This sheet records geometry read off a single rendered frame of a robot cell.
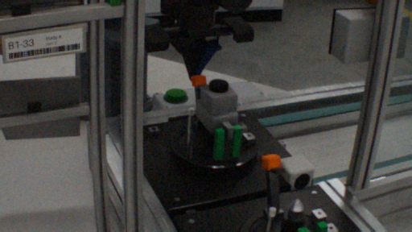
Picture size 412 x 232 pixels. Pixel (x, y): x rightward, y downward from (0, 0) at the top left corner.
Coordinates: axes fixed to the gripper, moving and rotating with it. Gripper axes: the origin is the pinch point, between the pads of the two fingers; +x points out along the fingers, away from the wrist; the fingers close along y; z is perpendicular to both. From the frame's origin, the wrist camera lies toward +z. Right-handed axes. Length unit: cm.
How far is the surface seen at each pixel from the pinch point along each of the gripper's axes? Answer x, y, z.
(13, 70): 24, 26, 57
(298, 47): 113, -170, 228
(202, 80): 1.9, -0.3, -3.2
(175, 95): 11.7, -1.1, 10.4
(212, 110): 2.0, 1.8, -12.5
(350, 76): 112, -180, 180
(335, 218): 11.0, -9.9, -32.5
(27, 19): -22.6, 31.0, -31.1
